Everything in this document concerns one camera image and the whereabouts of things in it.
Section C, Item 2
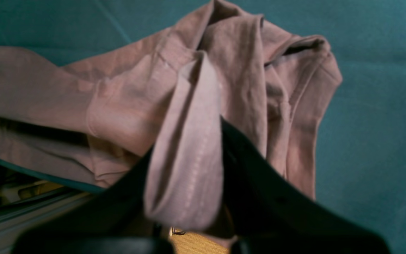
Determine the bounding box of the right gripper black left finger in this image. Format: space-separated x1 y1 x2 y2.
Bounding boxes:
12 149 175 254

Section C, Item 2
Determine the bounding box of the blue table cloth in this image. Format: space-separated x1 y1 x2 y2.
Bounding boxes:
0 0 406 254

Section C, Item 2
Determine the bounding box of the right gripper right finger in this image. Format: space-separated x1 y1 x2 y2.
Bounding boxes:
204 119 390 254

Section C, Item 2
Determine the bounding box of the pink T-shirt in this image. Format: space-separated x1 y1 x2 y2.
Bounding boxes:
0 0 343 230

